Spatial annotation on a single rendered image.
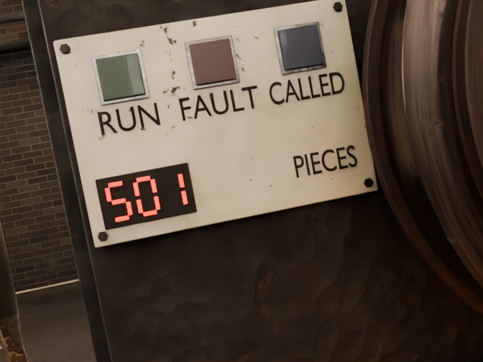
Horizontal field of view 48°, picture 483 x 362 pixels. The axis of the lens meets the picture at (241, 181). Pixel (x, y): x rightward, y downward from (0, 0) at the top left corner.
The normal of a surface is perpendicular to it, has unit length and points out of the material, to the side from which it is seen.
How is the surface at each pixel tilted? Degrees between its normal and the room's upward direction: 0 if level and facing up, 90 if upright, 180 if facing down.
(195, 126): 90
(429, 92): 90
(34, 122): 90
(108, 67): 90
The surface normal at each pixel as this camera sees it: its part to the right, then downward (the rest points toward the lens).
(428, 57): 0.14, 0.03
